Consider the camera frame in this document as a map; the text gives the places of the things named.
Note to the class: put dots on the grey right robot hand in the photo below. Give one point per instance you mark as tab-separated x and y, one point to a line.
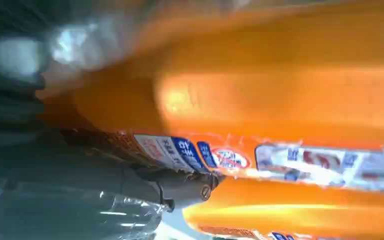
62	179

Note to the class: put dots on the ribbed grey right robot arm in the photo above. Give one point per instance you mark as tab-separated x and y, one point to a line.
9	106

